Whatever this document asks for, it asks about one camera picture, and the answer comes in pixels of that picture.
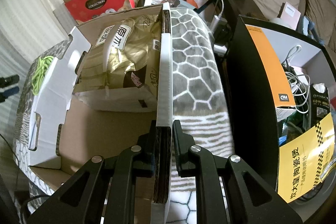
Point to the black storage bin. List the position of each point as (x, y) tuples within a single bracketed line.
[(257, 134)]

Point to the large gold foil bag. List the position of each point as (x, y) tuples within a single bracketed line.
[(121, 72)]

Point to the orange white box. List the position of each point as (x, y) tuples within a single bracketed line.
[(283, 99)]

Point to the yellow black booklet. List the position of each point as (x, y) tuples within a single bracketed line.
[(303, 160)]

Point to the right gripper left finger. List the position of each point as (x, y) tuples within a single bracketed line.
[(145, 160)]

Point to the pink box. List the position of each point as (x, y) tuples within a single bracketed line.
[(289, 16)]

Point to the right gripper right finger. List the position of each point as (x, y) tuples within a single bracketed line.
[(186, 162)]

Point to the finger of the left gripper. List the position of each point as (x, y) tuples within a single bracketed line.
[(8, 93), (9, 80)]

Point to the brown pillow right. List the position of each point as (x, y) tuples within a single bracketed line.
[(322, 13)]

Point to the white cardboard tray box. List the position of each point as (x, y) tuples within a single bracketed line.
[(101, 124)]

